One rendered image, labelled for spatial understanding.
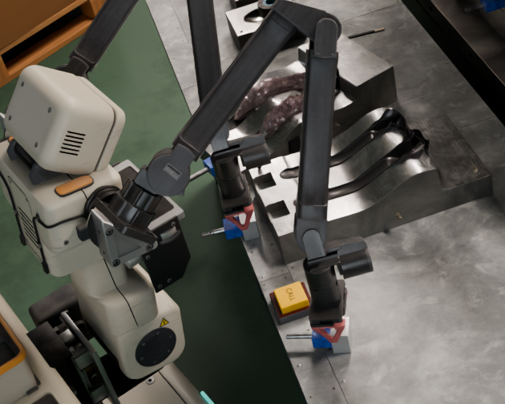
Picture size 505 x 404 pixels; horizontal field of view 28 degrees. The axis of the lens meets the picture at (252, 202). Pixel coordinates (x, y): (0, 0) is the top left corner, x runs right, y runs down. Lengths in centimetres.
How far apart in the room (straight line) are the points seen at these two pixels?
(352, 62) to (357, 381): 94
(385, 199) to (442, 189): 14
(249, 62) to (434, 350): 68
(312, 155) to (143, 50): 285
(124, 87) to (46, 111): 254
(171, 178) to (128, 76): 269
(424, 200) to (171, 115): 207
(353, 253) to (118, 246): 44
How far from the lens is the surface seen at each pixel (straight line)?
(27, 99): 197
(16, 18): 468
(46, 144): 189
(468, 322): 208
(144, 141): 408
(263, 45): 182
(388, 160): 228
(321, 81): 183
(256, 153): 218
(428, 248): 223
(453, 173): 232
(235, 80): 182
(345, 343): 204
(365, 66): 259
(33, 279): 367
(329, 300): 194
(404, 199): 224
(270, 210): 228
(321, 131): 184
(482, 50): 282
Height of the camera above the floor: 239
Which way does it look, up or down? 41 degrees down
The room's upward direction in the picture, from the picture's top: 15 degrees counter-clockwise
